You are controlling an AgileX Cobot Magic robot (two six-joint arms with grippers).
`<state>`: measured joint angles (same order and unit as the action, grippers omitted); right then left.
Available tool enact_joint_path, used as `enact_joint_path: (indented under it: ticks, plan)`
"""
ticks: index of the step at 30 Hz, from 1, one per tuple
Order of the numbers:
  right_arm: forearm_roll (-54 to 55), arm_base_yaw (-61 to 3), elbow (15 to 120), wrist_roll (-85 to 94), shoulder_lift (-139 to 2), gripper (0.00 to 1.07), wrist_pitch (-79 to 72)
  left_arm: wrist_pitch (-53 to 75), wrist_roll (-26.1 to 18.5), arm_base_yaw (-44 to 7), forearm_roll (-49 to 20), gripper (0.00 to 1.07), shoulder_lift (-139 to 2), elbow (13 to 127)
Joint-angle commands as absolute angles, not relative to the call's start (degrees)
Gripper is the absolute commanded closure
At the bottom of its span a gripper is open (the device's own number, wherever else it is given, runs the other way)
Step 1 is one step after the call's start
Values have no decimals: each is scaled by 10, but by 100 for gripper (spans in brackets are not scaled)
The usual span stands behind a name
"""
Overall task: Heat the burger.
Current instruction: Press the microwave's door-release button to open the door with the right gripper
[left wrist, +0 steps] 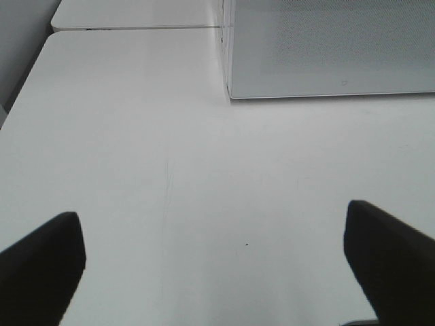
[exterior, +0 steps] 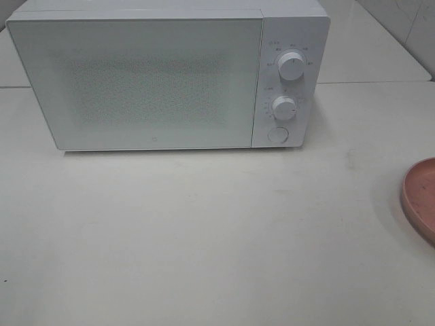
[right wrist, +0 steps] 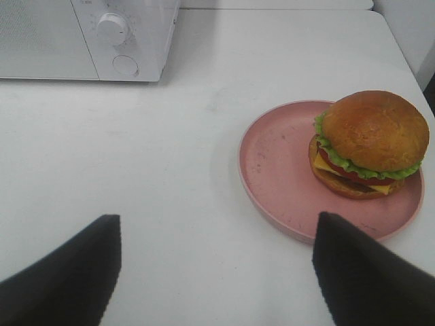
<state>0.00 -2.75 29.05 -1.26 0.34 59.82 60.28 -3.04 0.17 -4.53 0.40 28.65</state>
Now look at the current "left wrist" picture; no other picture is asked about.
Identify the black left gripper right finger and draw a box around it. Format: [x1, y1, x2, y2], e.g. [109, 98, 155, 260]
[343, 200, 434, 325]

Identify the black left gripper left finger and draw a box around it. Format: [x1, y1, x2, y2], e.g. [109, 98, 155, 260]
[1, 212, 86, 325]

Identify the white microwave door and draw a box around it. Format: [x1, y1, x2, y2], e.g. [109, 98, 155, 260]
[224, 1, 434, 99]

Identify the white microwave oven body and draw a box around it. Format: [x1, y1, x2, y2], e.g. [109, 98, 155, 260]
[214, 0, 236, 98]

